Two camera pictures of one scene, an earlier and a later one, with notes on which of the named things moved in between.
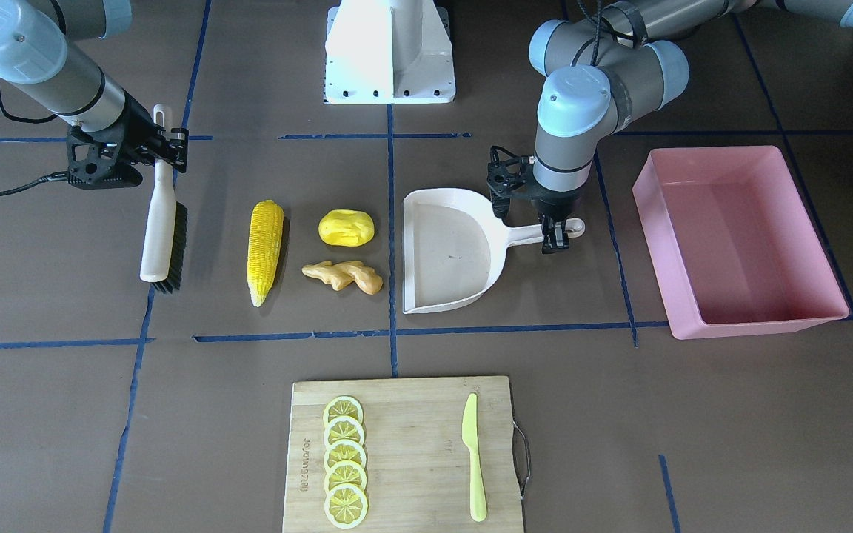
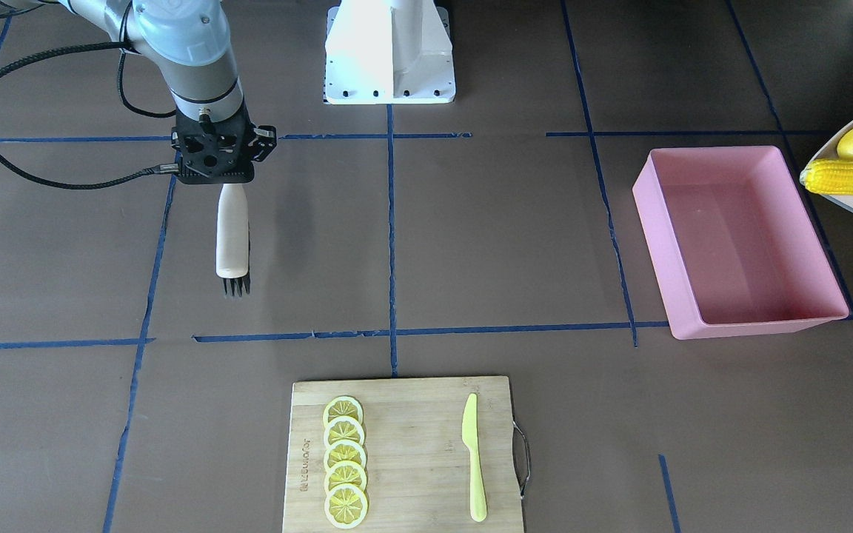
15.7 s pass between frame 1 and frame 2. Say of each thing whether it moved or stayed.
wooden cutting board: stayed
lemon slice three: stayed
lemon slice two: stayed
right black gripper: moved
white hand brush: moved
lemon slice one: stayed
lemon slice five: stayed
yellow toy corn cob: moved
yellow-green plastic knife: stayed
